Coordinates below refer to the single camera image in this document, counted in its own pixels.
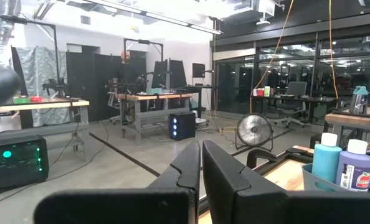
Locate long black desk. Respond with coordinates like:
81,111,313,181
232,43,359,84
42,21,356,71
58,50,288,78
250,94,339,125

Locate orange hanging cable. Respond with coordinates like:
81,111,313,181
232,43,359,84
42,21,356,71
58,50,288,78
328,0,340,101
249,0,295,114

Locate small black monitor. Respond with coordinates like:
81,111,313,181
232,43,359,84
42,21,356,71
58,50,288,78
191,62,206,79

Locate black computer tower blue lights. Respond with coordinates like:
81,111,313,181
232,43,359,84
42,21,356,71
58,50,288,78
168,111,197,141

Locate steel water bottle teal lid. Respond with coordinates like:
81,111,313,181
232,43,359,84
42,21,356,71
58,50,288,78
348,85,369,115

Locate black tall stand frame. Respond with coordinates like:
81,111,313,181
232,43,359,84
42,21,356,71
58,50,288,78
0,12,62,94

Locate black monitors seen from behind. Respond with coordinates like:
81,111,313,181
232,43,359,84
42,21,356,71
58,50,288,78
151,58,188,90

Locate black partition panel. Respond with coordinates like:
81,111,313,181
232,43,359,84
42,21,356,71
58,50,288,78
65,51,96,123

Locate black overhead frame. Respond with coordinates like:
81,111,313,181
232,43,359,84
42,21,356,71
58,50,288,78
123,37,164,63

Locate paint bottle with apple label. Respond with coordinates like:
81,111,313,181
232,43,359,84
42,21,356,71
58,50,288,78
335,139,370,192

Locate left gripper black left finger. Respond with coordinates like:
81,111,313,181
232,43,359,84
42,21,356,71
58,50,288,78
33,139,202,224

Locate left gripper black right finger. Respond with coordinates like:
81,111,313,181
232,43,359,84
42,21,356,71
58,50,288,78
202,139,370,224

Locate black computer tower green lights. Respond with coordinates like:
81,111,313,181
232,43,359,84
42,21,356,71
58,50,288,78
0,134,50,197

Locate grey plastic bin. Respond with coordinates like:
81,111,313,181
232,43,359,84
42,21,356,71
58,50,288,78
301,162,370,192

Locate grey-green tarp curtain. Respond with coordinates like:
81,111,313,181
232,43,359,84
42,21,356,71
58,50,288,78
15,45,70,128

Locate green tray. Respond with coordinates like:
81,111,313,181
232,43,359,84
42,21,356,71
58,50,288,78
12,96,31,105

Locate slanted ceiling light strip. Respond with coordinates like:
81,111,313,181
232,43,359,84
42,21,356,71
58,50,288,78
88,0,224,35

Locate grey office chair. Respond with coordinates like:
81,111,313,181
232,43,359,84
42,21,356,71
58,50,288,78
273,81,310,129

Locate round black floor fan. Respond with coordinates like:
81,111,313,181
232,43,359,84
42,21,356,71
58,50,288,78
234,112,275,152

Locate wooden-top desk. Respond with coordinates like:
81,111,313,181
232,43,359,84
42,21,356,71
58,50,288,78
323,106,370,149

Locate wooden-top grey workbench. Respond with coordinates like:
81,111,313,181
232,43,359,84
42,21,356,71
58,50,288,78
115,91,194,146
0,98,90,162

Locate small teal paint bottle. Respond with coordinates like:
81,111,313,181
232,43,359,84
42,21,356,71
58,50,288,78
311,132,343,185

